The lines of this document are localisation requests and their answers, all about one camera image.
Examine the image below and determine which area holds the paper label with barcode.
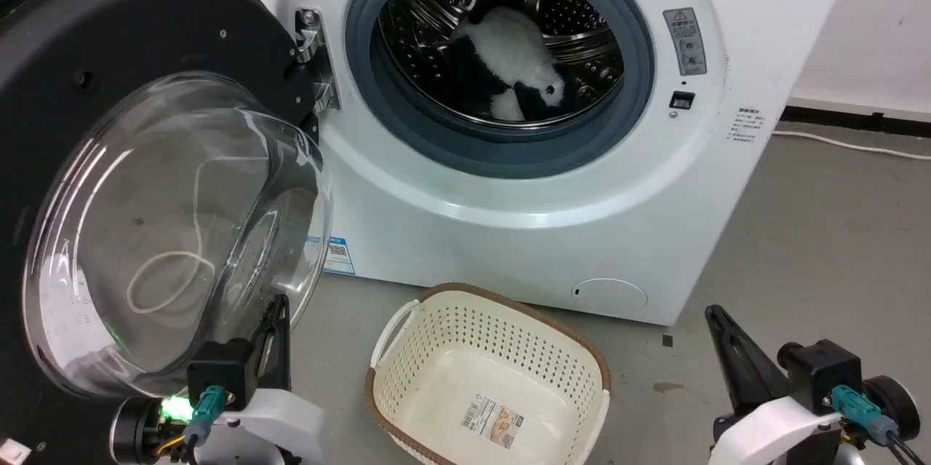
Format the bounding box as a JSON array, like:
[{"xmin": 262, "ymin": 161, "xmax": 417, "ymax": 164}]
[{"xmin": 460, "ymin": 396, "xmax": 525, "ymax": 450}]

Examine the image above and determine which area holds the metal door hinge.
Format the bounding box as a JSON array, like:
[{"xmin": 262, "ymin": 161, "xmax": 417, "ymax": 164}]
[{"xmin": 294, "ymin": 8, "xmax": 343, "ymax": 114}]

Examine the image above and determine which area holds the white front-load washing machine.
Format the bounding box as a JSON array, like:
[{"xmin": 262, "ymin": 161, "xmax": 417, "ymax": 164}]
[{"xmin": 193, "ymin": 0, "xmax": 866, "ymax": 327}]

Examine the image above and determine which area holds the teal-plug gripper cable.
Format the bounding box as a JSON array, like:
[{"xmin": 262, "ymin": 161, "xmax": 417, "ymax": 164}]
[
  {"xmin": 829, "ymin": 384, "xmax": 931, "ymax": 465},
  {"xmin": 180, "ymin": 385, "xmax": 228, "ymax": 465}
]

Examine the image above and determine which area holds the printed text label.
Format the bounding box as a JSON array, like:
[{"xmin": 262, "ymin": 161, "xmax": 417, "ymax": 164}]
[{"xmin": 727, "ymin": 106, "xmax": 769, "ymax": 151}]

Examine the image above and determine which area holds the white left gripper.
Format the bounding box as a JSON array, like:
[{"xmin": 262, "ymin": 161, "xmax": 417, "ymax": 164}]
[{"xmin": 111, "ymin": 295, "xmax": 327, "ymax": 465}]

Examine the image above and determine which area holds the black round washer door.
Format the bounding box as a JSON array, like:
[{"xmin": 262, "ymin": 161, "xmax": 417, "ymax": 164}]
[{"xmin": 0, "ymin": 0, "xmax": 335, "ymax": 465}]

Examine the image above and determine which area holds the teal-plug right gripper cable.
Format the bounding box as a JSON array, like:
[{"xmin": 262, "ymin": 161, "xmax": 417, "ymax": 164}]
[{"xmin": 829, "ymin": 384, "xmax": 931, "ymax": 465}]

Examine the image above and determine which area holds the straight white floor cable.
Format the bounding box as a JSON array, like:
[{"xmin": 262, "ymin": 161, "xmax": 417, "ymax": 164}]
[{"xmin": 771, "ymin": 130, "xmax": 931, "ymax": 162}]

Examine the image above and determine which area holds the round drain filter cover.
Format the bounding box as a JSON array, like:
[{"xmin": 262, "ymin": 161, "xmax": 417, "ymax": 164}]
[{"xmin": 571, "ymin": 277, "xmax": 649, "ymax": 319}]

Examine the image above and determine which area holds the blue energy label sticker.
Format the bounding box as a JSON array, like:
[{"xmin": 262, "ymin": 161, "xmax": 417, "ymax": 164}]
[{"xmin": 305, "ymin": 234, "xmax": 356, "ymax": 277}]

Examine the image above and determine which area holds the black baseboard strip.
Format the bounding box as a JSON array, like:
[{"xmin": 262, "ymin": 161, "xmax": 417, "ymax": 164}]
[{"xmin": 780, "ymin": 106, "xmax": 931, "ymax": 139}]

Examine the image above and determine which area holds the cream perforated laundry basket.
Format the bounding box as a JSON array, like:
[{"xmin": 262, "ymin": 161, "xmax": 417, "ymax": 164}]
[{"xmin": 365, "ymin": 282, "xmax": 612, "ymax": 465}]

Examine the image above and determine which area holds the looped white cable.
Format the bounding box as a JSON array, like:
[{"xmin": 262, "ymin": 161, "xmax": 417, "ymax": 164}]
[{"xmin": 127, "ymin": 155, "xmax": 271, "ymax": 315}]

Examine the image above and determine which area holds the black and white panda plush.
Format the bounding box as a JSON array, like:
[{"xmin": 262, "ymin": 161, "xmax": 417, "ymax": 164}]
[{"xmin": 444, "ymin": 5, "xmax": 583, "ymax": 122}]

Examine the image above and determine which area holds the teal-plug left gripper cable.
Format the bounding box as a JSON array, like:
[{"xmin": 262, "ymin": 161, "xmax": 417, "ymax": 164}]
[{"xmin": 180, "ymin": 385, "xmax": 228, "ymax": 465}]

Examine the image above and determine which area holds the stainless steel drum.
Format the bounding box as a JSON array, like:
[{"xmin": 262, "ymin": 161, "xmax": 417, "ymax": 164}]
[{"xmin": 377, "ymin": 0, "xmax": 626, "ymax": 125}]

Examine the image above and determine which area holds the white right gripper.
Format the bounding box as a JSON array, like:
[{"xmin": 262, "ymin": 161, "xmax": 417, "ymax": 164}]
[{"xmin": 705, "ymin": 304, "xmax": 922, "ymax": 465}]

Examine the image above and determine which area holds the grey warning sticker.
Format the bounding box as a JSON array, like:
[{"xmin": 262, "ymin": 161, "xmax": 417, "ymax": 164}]
[{"xmin": 663, "ymin": 7, "xmax": 708, "ymax": 77}]

